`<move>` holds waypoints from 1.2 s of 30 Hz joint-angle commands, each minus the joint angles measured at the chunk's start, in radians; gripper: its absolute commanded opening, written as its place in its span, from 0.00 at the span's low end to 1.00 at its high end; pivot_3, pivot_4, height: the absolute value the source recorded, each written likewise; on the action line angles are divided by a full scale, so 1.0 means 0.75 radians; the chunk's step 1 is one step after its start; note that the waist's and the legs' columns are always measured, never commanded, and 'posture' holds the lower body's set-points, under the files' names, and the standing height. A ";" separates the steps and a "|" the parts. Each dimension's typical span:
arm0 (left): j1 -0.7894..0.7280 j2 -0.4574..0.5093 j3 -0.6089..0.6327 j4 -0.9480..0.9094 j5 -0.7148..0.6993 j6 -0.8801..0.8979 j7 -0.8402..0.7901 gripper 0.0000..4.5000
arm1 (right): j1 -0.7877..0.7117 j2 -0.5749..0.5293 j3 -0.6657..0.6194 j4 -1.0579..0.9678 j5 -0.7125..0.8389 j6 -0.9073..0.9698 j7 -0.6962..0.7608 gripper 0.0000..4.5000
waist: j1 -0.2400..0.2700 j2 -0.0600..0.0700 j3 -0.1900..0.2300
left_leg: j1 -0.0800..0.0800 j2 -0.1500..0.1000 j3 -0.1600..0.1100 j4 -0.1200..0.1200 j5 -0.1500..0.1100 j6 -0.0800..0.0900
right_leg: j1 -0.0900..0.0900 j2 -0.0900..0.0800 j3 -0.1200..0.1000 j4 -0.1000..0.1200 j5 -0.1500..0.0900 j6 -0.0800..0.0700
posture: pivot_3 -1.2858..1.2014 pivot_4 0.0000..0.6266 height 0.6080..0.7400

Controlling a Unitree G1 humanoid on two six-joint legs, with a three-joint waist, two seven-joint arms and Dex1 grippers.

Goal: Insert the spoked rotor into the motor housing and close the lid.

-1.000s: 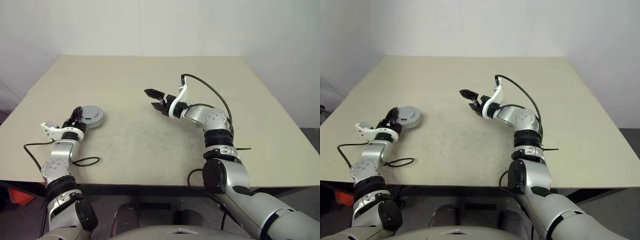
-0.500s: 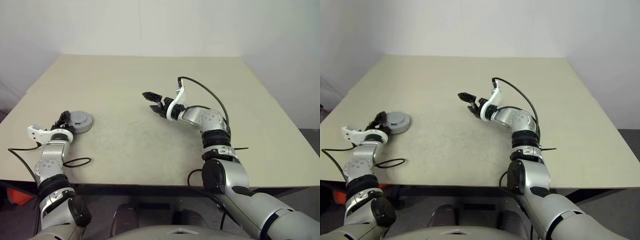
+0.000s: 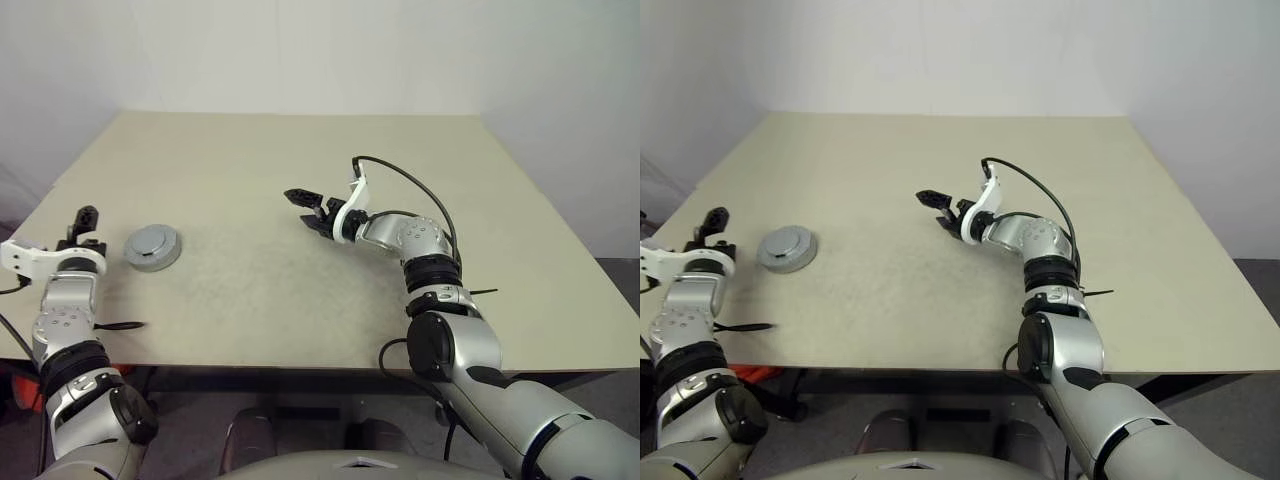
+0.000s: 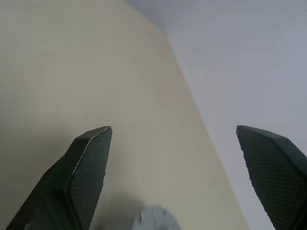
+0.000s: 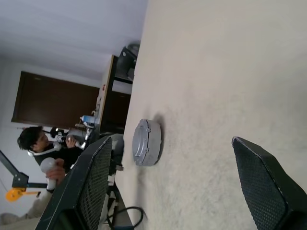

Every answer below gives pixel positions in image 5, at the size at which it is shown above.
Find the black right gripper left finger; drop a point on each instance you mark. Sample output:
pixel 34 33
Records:
pixel 91 187

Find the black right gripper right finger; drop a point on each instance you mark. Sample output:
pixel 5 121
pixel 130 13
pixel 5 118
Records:
pixel 263 191

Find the silver handheld controller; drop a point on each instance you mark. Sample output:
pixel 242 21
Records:
pixel 82 143

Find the white handheld controller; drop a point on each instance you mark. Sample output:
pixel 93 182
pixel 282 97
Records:
pixel 46 164

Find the silver stator housing copper coils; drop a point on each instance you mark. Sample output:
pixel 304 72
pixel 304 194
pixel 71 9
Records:
pixel 154 143

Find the person's hand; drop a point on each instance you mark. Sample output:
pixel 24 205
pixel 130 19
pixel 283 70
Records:
pixel 57 172
pixel 71 141

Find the person in black top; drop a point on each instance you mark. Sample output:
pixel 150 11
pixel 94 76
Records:
pixel 69 155

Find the white and blue bottle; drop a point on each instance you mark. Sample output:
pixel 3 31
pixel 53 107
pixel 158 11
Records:
pixel 88 118

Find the black metal stand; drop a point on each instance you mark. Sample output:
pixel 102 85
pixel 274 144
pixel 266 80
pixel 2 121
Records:
pixel 18 178

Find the orange clamp tool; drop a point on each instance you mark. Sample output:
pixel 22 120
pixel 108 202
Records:
pixel 13 194

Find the dark cabinet with wooden edge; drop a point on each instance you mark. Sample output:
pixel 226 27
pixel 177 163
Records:
pixel 117 107

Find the brown door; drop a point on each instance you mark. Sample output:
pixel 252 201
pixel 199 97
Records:
pixel 55 100

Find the black equipment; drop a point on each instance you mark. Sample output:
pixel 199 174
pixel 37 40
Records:
pixel 126 60

